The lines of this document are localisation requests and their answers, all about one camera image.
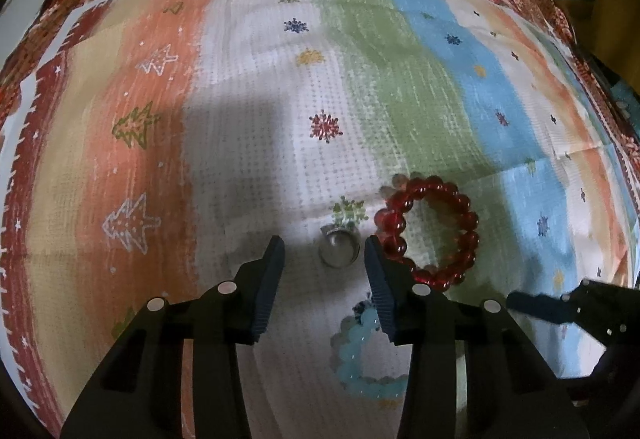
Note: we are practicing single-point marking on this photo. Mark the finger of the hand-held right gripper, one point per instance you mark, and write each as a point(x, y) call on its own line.
point(540, 306)

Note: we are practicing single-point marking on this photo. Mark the striped pastel cloth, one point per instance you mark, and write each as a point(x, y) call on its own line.
point(250, 94)

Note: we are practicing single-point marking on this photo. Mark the light blue cloth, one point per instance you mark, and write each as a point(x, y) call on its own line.
point(627, 99)

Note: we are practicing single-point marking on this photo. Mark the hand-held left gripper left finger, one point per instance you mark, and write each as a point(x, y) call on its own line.
point(267, 291)

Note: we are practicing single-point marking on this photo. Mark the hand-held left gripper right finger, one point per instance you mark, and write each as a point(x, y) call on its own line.
point(380, 291)

